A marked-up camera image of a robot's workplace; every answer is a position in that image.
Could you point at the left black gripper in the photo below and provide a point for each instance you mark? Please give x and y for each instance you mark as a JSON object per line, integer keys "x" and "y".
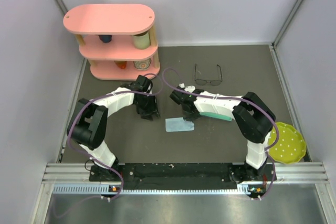
{"x": 152, "y": 109}

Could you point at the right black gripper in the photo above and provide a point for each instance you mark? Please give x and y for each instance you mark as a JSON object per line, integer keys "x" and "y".
{"x": 189, "y": 118}

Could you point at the blue grey glasses case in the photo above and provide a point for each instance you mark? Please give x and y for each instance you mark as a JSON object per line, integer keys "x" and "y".
{"x": 224, "y": 117}

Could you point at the thin black wire eyeglasses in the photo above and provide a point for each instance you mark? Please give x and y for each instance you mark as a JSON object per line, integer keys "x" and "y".
{"x": 213, "y": 79}

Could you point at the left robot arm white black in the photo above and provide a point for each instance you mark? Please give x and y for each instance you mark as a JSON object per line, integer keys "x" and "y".
{"x": 86, "y": 131}

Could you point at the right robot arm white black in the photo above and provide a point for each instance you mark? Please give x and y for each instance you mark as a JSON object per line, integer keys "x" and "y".
{"x": 254, "y": 119}

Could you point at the patterned ceramic bowl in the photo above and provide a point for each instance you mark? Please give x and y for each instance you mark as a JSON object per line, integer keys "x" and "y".
{"x": 143, "y": 64}

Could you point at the orange red small cup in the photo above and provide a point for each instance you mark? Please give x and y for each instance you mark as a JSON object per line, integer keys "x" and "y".
{"x": 121, "y": 64}

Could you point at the cream cylindrical jar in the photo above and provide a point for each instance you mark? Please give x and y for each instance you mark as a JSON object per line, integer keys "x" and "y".
{"x": 141, "y": 41}

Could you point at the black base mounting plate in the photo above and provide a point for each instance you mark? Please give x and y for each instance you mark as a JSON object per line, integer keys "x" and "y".
{"x": 191, "y": 176}

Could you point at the pink three-tier wooden shelf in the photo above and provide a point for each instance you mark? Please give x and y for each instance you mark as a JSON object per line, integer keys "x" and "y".
{"x": 88, "y": 21}

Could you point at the dark blue cup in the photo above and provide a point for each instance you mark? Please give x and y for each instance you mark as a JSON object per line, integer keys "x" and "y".
{"x": 105, "y": 38}

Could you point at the yellow green dotted plate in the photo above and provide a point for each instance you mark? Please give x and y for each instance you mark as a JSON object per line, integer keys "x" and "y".
{"x": 291, "y": 146}

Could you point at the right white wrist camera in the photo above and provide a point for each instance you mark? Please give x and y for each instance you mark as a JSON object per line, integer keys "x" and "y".
{"x": 186, "y": 88}

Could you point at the aluminium rail with cable duct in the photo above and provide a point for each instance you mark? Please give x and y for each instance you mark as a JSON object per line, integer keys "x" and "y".
{"x": 89, "y": 179}

